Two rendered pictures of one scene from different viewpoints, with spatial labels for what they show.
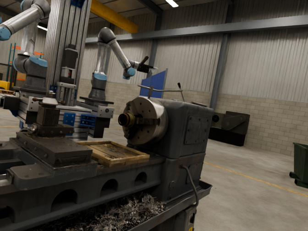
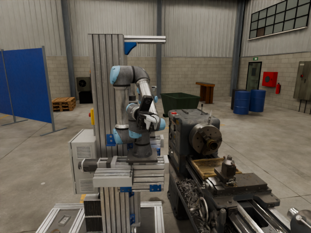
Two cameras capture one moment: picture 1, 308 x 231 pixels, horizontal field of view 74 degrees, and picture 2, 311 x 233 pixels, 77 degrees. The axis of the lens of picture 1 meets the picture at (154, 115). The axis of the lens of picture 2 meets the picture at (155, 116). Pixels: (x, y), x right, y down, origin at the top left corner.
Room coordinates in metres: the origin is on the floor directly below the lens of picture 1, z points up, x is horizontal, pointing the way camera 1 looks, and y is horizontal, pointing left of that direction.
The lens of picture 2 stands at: (0.46, 1.82, 1.79)
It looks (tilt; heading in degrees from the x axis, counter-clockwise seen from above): 14 degrees down; 313
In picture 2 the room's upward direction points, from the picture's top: straight up
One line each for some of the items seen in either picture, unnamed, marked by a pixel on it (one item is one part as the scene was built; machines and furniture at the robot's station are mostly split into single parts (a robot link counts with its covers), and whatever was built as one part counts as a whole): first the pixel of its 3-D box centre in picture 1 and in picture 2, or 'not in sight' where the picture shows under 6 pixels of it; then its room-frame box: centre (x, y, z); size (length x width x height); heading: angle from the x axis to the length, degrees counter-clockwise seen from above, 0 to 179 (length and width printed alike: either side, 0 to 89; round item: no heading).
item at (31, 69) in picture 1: (37, 66); (141, 132); (1.48, 0.88, 1.33); 0.13 x 0.12 x 0.14; 66
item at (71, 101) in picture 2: not in sight; (64, 103); (9.37, -1.76, 0.22); 1.25 x 0.86 x 0.44; 146
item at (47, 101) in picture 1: (49, 101); (229, 161); (0.96, 0.50, 1.13); 0.08 x 0.08 x 0.03
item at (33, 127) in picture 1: (51, 130); (225, 176); (0.98, 0.48, 0.99); 0.20 x 0.10 x 0.05; 142
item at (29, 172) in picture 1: (38, 156); (239, 193); (0.87, 0.47, 0.90); 0.47 x 0.30 x 0.06; 52
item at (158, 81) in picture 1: (146, 104); (9, 87); (8.22, 0.36, 1.18); 4.12 x 0.80 x 2.35; 14
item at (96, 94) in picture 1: (97, 93); not in sight; (1.82, 0.53, 1.21); 0.15 x 0.15 x 0.10
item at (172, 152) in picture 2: (159, 196); (188, 174); (1.71, -0.16, 0.43); 0.60 x 0.48 x 0.86; 142
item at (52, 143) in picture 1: (49, 143); (234, 183); (0.92, 0.45, 0.95); 0.43 x 0.17 x 0.05; 52
